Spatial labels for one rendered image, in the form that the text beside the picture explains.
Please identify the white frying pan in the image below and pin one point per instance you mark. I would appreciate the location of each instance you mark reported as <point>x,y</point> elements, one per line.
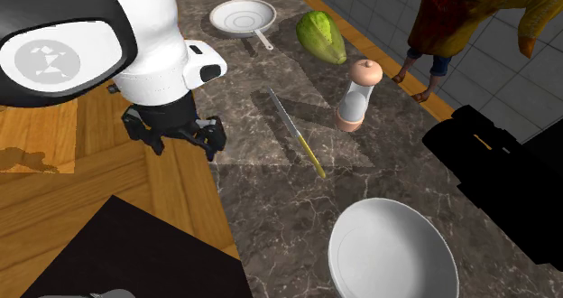
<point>242,19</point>

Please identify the green squash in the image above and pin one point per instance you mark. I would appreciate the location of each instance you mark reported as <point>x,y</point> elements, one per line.
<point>321,35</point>

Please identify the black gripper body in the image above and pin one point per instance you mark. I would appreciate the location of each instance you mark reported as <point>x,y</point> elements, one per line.
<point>169,112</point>

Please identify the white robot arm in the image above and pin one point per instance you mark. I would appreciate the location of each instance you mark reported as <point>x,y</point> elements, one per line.
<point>149,46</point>

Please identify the large white bowl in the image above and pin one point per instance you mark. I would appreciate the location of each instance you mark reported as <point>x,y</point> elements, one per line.
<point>391,253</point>

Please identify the black robot stand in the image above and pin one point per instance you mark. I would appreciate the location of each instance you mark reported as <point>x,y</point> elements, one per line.
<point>132,253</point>

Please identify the pink and white pepper mill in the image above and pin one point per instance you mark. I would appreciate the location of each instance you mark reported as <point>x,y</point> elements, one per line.
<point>354,105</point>

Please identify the figure in yellow red garment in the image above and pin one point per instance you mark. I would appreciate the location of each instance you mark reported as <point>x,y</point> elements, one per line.
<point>457,19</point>

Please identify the black blocky object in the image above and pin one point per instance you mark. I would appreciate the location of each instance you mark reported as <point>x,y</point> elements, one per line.
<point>510,182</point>

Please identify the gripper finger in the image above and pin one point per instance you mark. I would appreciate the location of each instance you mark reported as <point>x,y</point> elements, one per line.
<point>140,129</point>
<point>213,136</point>

